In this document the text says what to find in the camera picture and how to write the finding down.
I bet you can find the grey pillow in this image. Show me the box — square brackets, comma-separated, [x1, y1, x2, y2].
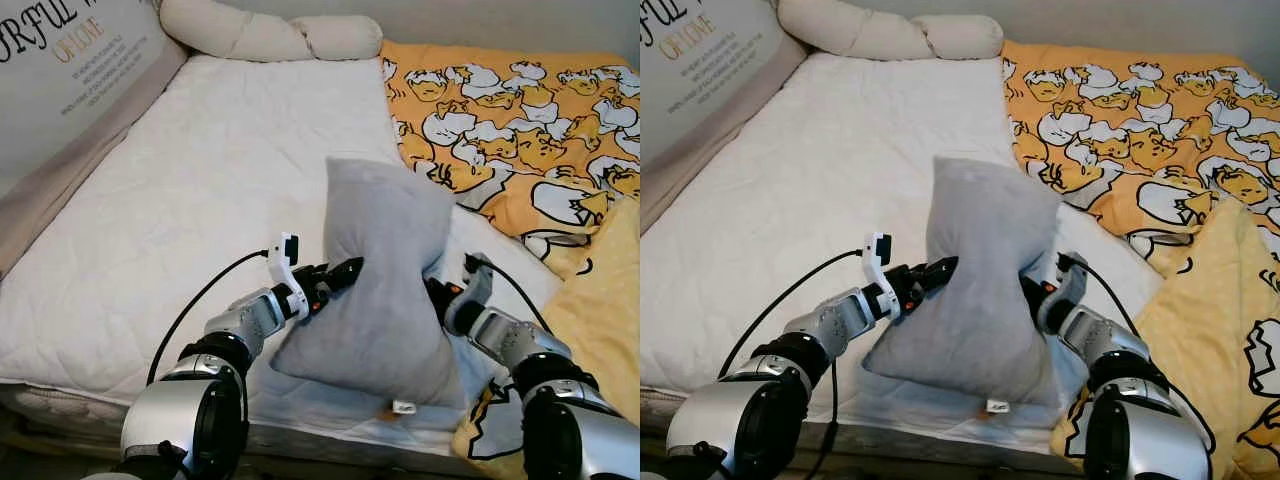
[270, 157, 467, 410]
[862, 156, 1086, 409]

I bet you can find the white quilted mattress pad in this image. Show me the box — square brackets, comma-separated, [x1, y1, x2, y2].
[640, 50, 1166, 426]
[0, 52, 563, 433]

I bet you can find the grey mattress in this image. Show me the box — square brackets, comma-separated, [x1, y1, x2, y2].
[0, 380, 471, 476]
[640, 385, 1076, 473]

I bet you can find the beige bolster pillow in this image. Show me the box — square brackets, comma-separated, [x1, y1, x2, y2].
[776, 0, 1005, 63]
[158, 0, 385, 64]

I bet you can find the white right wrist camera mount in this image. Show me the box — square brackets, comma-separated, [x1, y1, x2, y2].
[1045, 252, 1091, 313]
[458, 255, 496, 313]

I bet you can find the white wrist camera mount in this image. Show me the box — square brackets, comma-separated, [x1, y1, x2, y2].
[458, 255, 496, 313]
[267, 232, 312, 322]
[1045, 252, 1091, 313]
[862, 231, 906, 321]

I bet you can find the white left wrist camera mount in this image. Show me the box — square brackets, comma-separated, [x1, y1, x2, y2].
[267, 232, 312, 322]
[862, 231, 906, 321]

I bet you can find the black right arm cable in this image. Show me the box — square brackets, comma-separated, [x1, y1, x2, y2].
[462, 255, 556, 341]
[1058, 255, 1219, 451]

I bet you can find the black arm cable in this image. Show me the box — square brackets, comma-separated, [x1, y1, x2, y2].
[1058, 255, 1219, 451]
[145, 248, 273, 391]
[462, 255, 556, 341]
[718, 248, 866, 381]

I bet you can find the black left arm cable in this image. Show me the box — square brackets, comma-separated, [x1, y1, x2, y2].
[145, 248, 273, 391]
[718, 248, 866, 381]

